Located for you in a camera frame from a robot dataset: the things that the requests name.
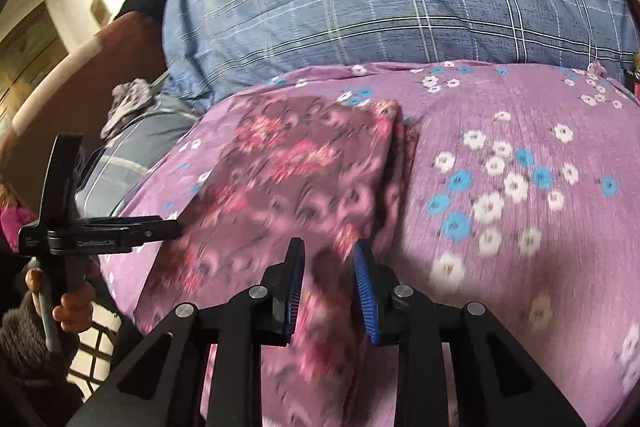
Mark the mauve floral garment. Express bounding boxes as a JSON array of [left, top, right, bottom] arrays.
[[134, 94, 420, 427]]

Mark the brown wooden headboard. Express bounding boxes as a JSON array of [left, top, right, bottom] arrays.
[[0, 13, 170, 188]]

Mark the person's left hand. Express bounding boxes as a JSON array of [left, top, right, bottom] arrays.
[[24, 268, 97, 334]]

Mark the purple flowered bed sheet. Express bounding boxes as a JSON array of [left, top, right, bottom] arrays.
[[97, 61, 640, 427]]

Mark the person's left forearm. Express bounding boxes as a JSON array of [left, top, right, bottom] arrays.
[[0, 294, 82, 390]]

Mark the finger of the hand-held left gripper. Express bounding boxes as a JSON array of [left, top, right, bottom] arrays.
[[80, 215, 182, 243]]

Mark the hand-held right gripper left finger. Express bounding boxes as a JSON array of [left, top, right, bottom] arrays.
[[65, 237, 307, 427]]

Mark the wooden cabinet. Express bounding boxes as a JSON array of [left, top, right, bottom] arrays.
[[0, 3, 69, 130]]

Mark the grey plaid pillow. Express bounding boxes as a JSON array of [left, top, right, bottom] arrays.
[[65, 106, 202, 400]]

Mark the grey crumpled cloth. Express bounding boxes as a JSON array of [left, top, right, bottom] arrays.
[[100, 78, 154, 141]]

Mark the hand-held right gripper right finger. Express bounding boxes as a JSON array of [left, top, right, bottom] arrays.
[[352, 238, 588, 427]]

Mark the pink cloth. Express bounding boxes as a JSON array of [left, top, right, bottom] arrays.
[[0, 186, 37, 254]]

